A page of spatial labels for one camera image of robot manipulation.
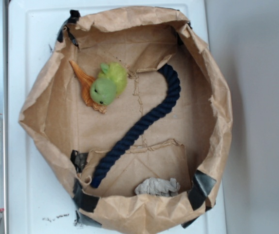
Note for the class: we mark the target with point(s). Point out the crumpled grey cloth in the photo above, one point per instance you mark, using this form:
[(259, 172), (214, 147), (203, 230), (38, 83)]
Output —
[(158, 187)]

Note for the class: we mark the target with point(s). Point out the brown paper bag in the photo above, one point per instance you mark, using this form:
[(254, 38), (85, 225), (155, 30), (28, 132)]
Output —
[(73, 137)]

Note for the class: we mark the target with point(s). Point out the green plush bird toy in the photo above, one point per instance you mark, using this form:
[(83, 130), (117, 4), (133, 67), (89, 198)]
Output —
[(110, 83)]

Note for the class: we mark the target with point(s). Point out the white plastic tray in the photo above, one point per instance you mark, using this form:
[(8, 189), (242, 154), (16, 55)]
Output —
[(38, 204)]

